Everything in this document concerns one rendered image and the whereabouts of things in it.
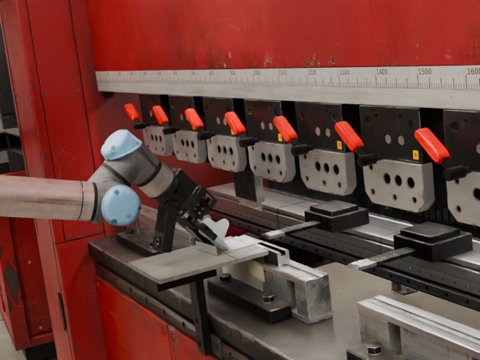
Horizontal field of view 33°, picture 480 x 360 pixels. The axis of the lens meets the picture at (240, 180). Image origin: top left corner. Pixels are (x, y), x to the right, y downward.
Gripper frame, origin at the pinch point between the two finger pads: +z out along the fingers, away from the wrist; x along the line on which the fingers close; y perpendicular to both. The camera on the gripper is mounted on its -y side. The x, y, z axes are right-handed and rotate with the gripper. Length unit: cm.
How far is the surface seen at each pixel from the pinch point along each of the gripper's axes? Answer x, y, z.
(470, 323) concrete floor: 92, 78, 197
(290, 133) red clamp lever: -33.7, 17.2, -21.8
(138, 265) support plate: 5.3, -13.6, -10.5
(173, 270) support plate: -5.1, -11.2, -8.4
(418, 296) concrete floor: 135, 86, 205
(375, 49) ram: -57, 27, -32
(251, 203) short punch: -2.4, 12.4, -0.3
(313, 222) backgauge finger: -2.3, 20.2, 17.4
